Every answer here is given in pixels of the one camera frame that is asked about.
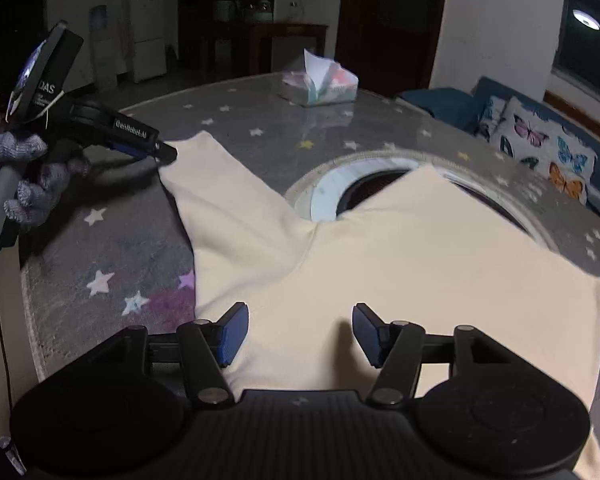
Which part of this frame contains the cream sweatshirt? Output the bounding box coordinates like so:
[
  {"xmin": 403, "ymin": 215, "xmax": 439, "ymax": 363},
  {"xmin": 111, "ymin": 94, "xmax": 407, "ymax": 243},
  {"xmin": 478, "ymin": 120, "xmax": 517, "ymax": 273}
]
[{"xmin": 159, "ymin": 130, "xmax": 600, "ymax": 480}]

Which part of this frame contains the left gloved hand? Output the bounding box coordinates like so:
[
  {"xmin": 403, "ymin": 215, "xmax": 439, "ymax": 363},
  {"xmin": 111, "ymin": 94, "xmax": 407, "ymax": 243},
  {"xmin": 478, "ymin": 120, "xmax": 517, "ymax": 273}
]
[{"xmin": 0, "ymin": 114, "xmax": 90, "ymax": 235}]

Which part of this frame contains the water dispenser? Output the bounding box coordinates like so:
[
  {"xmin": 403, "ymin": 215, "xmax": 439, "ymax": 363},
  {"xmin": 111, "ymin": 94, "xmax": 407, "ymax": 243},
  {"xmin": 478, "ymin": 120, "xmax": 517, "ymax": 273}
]
[{"xmin": 88, "ymin": 4, "xmax": 126, "ymax": 91}]

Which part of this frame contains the white refrigerator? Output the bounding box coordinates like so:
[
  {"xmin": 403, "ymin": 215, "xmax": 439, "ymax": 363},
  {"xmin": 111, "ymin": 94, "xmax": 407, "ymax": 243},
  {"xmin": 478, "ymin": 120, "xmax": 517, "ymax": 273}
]
[{"xmin": 126, "ymin": 0, "xmax": 166, "ymax": 82}]

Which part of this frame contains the blue sofa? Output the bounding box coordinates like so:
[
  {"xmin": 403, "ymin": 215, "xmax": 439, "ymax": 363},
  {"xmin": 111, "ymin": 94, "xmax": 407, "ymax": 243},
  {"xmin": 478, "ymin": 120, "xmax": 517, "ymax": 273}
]
[{"xmin": 400, "ymin": 77, "xmax": 600, "ymax": 214}]

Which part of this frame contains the butterfly print pillow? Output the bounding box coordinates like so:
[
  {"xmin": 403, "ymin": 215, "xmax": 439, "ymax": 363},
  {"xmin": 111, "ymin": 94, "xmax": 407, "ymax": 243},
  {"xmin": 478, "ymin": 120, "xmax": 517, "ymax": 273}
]
[{"xmin": 477, "ymin": 96, "xmax": 597, "ymax": 205}]

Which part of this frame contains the tissue box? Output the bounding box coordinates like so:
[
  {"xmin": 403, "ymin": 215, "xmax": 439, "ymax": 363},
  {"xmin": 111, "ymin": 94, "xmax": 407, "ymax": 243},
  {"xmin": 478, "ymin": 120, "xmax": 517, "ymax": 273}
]
[{"xmin": 279, "ymin": 50, "xmax": 358, "ymax": 107}]

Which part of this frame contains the dark window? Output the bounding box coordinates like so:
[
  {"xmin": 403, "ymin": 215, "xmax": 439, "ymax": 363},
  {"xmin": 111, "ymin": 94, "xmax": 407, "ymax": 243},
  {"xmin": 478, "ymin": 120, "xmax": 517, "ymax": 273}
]
[{"xmin": 552, "ymin": 0, "xmax": 600, "ymax": 114}]

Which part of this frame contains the white round table ring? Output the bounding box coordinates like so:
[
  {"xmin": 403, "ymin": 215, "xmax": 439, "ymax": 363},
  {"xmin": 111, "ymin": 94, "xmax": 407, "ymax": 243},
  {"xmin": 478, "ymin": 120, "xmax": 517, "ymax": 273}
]
[{"xmin": 284, "ymin": 148, "xmax": 556, "ymax": 252}]

